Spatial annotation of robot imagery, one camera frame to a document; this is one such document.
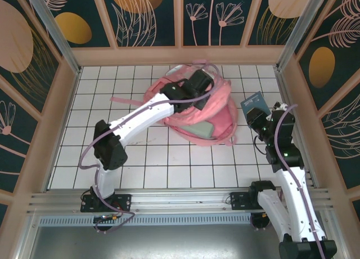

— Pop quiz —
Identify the pink student backpack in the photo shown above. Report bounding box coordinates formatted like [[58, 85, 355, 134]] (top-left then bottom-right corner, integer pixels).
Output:
[[109, 59, 239, 147]]

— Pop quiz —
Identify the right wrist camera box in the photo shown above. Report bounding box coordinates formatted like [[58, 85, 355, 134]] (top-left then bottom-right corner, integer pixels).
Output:
[[271, 102, 288, 113]]

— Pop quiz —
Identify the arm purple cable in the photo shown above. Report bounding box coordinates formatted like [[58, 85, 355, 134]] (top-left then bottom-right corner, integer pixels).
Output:
[[79, 62, 223, 234], [250, 104, 324, 259]]

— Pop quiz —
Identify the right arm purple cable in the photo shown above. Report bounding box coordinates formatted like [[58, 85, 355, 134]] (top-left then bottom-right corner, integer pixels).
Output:
[[250, 104, 324, 259]]

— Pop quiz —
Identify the left small circuit board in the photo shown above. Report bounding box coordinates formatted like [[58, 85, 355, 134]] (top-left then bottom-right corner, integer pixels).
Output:
[[94, 213, 119, 222]]

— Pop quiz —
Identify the right aluminium corner post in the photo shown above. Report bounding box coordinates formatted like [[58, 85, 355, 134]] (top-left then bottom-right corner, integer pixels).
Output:
[[274, 0, 330, 73]]

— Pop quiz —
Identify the pale green pencil case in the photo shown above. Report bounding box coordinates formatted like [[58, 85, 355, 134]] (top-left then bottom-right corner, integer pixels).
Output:
[[179, 120, 216, 140]]

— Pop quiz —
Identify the aluminium side rail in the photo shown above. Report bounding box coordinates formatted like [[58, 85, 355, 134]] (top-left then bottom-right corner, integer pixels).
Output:
[[274, 67, 320, 190]]

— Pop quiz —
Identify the left aluminium corner post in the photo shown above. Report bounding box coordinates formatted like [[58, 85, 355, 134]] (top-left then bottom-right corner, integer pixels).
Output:
[[21, 0, 83, 75]]

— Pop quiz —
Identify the grey perforated cable tray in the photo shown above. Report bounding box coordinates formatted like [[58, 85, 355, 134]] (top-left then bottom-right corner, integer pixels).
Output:
[[38, 215, 334, 226]]

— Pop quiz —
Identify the aluminium corner post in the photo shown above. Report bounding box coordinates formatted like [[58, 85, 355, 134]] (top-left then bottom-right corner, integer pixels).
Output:
[[274, 0, 330, 73], [21, 0, 83, 75]]

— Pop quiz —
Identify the long aluminium mounting rail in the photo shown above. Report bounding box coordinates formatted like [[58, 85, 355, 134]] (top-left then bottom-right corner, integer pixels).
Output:
[[26, 187, 337, 215]]

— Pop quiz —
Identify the grey metal sheet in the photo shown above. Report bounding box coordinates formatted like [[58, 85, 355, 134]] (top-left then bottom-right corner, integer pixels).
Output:
[[15, 213, 349, 259]]

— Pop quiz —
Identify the small dark blue booklet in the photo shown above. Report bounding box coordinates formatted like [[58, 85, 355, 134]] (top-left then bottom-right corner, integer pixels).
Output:
[[240, 91, 272, 123]]

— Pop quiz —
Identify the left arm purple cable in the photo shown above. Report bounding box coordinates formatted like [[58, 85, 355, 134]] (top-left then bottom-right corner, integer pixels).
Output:
[[79, 62, 223, 234]]

